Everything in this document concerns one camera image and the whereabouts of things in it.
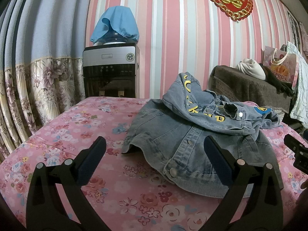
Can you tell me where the blue denim jacket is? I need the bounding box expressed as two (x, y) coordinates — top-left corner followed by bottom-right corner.
(122, 73), (283, 198)

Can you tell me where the person's right hand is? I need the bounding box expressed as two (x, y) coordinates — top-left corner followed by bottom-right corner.
(296, 180), (308, 210)

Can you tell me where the white quilted blanket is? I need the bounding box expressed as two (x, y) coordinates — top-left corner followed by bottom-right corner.
(287, 42), (308, 129)

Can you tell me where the black garment on sofa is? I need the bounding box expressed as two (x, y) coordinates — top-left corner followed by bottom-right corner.
(259, 63), (294, 97)

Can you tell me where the pink floral bed sheet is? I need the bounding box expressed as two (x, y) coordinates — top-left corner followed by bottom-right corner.
(0, 96), (308, 231)

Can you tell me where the pink floral gift bag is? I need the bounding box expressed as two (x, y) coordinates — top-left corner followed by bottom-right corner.
(263, 46), (299, 90)

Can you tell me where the brown blanket covered sofa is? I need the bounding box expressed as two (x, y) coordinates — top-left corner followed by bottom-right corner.
(209, 66), (291, 113)

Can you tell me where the white folded garment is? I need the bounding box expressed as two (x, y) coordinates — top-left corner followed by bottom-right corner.
(236, 59), (266, 81)

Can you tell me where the black silver water dispenser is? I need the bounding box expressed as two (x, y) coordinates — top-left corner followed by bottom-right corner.
(82, 43), (140, 98)

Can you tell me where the blue floral curtain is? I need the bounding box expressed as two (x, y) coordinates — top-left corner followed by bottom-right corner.
(1, 0), (90, 159)

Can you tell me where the blue cloth cover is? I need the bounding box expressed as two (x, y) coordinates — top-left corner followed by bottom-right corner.
(90, 6), (139, 44)

